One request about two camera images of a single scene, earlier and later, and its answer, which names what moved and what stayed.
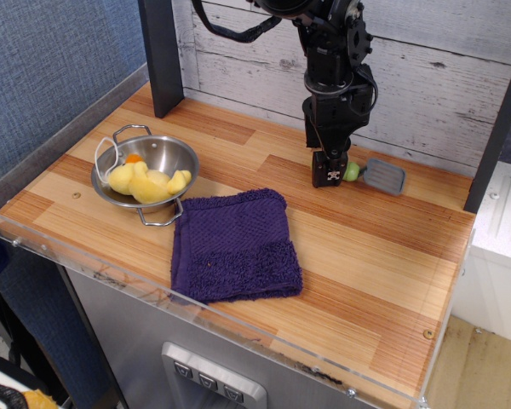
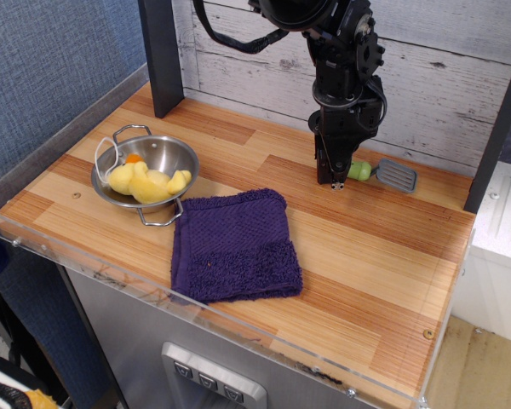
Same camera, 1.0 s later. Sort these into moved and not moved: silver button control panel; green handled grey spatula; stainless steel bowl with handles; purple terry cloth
Moved: green handled grey spatula
Not moved: silver button control panel; stainless steel bowl with handles; purple terry cloth
